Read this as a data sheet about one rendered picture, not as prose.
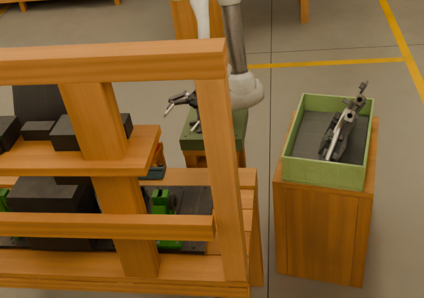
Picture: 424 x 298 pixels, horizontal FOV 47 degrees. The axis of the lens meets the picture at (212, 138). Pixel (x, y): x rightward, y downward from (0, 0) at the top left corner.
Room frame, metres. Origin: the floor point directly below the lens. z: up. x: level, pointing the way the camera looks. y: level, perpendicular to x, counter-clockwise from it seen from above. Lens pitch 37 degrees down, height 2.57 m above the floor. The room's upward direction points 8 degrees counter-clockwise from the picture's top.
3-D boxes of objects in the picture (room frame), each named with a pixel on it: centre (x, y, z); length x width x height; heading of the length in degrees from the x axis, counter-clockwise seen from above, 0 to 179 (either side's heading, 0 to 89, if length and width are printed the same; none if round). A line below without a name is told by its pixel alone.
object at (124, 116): (1.45, 0.36, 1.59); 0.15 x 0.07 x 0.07; 78
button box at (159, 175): (1.98, 0.35, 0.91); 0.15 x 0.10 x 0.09; 78
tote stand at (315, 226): (2.12, -0.65, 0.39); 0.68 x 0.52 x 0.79; 158
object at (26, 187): (1.61, 0.73, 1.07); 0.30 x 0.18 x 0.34; 78
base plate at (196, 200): (1.73, 0.60, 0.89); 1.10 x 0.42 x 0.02; 78
